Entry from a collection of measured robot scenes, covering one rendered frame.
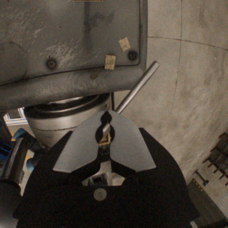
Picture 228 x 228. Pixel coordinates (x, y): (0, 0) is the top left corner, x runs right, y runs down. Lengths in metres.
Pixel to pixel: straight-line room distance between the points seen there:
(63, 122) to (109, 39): 0.21
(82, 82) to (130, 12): 0.16
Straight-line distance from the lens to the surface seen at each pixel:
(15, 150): 0.58
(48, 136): 0.32
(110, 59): 0.22
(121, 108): 0.18
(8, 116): 1.70
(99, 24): 0.22
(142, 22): 0.25
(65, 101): 0.31
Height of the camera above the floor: 1.47
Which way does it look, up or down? 57 degrees down
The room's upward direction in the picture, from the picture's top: 149 degrees clockwise
